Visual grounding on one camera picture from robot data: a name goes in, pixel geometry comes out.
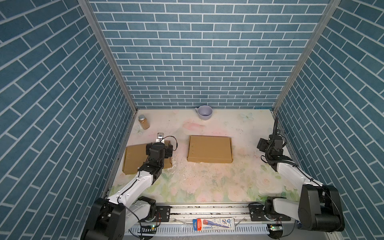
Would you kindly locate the aluminium corner post left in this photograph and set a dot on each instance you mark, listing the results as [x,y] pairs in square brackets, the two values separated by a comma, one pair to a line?
[93,22]

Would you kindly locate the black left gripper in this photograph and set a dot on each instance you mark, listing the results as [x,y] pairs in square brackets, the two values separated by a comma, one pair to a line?
[168,151]

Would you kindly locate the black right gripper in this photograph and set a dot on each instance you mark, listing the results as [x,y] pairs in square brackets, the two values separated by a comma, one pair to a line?
[262,143]

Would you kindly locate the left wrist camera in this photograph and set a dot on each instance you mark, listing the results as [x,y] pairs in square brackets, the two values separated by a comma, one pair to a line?
[160,138]

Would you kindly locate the blue red white packet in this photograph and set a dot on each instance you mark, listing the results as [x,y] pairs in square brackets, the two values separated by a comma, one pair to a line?
[213,224]

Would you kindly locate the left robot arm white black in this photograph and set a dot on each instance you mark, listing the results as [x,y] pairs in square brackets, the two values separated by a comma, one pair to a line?
[110,218]

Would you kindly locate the brown cardboard box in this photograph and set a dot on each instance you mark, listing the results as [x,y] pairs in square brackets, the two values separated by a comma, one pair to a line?
[135,156]
[210,149]

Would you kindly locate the aluminium corner post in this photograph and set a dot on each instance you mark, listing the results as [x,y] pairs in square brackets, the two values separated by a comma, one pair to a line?
[93,22]
[315,36]

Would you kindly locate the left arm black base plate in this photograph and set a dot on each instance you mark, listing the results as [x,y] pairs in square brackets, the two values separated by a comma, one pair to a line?
[159,214]

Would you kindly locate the aluminium front rail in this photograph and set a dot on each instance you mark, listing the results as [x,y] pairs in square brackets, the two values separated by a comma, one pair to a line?
[207,209]

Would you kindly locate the glass spice jar silver lid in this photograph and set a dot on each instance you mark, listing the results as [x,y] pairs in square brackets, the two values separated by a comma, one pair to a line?
[144,122]

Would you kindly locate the lavender ceramic mug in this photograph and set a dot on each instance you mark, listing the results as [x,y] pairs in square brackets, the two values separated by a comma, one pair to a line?
[204,112]

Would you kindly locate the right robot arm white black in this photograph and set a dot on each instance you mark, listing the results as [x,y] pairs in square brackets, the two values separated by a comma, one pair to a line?
[319,207]

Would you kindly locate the aluminium corner post right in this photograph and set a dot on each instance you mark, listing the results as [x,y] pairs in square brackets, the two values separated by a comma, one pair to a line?
[315,36]

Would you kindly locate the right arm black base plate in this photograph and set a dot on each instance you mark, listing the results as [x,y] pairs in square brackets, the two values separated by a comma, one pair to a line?
[260,212]

